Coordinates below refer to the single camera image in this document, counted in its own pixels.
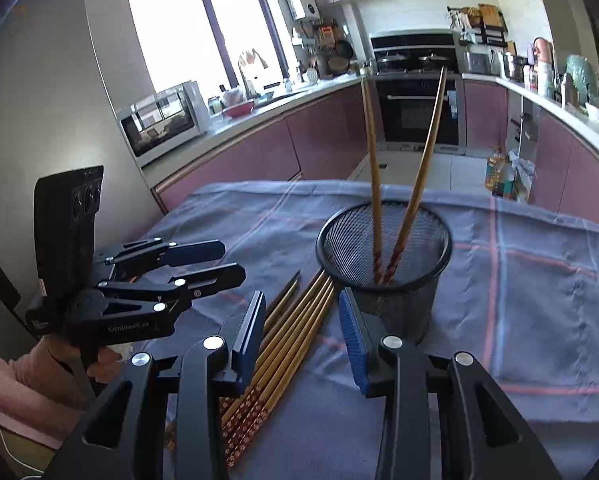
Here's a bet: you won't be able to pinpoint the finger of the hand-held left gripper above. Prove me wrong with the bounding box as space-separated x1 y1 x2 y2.
97 262 247 318
94 239 226 281

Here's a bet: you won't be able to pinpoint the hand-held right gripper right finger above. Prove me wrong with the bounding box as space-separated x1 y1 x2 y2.
337 287 565 480

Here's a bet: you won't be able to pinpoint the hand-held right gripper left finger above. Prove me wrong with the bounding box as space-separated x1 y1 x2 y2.
42 290 268 480

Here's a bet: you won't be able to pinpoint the bunch of wooden chopsticks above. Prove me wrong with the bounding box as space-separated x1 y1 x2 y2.
164 269 336 470

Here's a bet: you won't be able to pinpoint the black mesh utensil holder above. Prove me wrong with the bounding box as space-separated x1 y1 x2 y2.
315 200 453 346

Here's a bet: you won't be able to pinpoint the red-tipped wooden chopstick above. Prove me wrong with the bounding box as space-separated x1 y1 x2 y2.
384 65 449 287
360 76 386 287

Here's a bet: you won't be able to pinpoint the person's left forearm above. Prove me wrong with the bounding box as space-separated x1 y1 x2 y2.
0 337 96 450

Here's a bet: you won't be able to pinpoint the person's left hand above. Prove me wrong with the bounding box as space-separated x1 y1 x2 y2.
86 344 128 385

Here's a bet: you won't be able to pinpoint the pink base cabinets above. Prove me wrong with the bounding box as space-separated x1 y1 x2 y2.
462 80 599 233
152 85 380 211

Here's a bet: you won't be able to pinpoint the white microwave oven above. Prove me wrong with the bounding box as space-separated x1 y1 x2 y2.
116 80 210 158

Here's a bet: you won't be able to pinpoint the pink basin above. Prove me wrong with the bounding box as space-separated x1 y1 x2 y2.
222 99 256 117

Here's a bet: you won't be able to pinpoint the blue plaid tablecloth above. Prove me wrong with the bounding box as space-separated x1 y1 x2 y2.
62 180 599 480

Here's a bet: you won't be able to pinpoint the chrome faucet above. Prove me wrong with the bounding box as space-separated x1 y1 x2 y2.
237 50 270 98

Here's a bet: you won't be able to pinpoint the oil bottles on floor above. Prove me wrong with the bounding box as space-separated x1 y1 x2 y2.
494 157 518 199

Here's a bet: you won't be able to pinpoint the yellow cooking oil bottle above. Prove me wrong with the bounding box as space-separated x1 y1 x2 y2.
485 146 511 193

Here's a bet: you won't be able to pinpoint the kitchen window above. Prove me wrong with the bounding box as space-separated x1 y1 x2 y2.
124 0 288 111

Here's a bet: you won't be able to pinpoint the black built-in oven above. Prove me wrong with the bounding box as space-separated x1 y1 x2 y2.
374 76 463 147

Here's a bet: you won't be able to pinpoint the clear plastic bag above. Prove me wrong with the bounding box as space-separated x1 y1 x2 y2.
508 150 537 202

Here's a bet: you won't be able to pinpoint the large steel pot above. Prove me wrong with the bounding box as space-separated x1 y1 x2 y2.
502 54 527 81

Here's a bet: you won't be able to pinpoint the pink kettle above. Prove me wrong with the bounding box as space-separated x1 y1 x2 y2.
532 37 555 66

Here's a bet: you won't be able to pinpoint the white cable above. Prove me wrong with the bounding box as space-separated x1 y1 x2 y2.
0 420 45 478

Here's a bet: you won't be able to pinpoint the black wall rack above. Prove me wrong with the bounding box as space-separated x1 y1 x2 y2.
447 4 509 48

